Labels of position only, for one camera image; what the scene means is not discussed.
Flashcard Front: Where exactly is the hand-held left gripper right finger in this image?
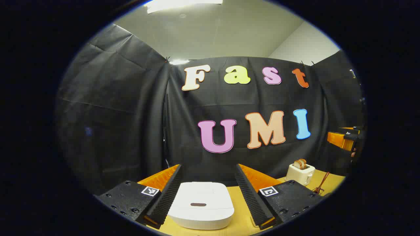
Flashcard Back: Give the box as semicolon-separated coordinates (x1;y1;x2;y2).
235;163;329;230

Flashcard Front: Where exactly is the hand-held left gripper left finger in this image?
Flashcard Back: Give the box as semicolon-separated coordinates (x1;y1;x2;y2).
94;164;183;230

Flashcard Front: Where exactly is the white rice cooker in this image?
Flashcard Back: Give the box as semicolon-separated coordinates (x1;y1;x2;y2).
167;182;235;230

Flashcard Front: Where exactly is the brown wooden spoon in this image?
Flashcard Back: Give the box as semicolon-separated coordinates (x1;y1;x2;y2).
313;172;330;194

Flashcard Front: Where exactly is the white toaster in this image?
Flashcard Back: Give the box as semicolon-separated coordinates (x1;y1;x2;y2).
285;163;315;186

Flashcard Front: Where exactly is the black backdrop cloth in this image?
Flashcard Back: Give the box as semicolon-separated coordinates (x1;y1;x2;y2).
56;24;365;194

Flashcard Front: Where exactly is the ceiling light panel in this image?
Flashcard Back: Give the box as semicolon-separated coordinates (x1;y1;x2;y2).
146;0;223;14

